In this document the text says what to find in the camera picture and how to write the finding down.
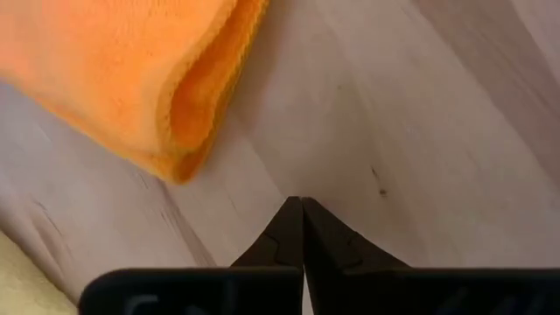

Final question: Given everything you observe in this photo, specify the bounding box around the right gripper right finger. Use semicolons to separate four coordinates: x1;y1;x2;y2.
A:
303;196;560;315

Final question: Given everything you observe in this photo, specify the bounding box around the orange microfiber towel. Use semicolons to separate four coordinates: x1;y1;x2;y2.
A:
0;0;271;185

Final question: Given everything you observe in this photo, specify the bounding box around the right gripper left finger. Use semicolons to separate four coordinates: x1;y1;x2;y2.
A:
78;196;305;315

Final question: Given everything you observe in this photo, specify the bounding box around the yellow microfiber towel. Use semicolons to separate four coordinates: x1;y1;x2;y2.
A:
0;230;79;315

